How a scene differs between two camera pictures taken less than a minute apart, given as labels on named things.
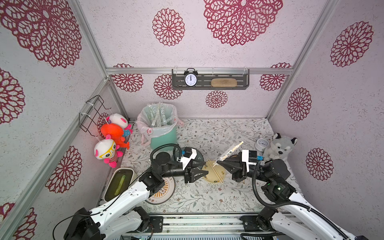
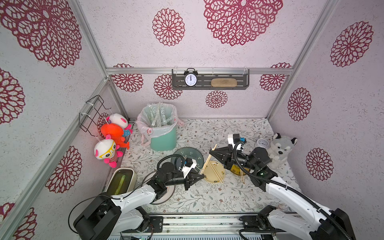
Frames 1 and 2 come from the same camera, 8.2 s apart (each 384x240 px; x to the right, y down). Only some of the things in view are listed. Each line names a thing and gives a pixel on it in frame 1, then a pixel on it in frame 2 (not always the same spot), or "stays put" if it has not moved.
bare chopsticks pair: (215, 171) stays put
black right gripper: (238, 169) to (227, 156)
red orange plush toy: (115, 132) stays put
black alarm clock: (190, 79) stays put
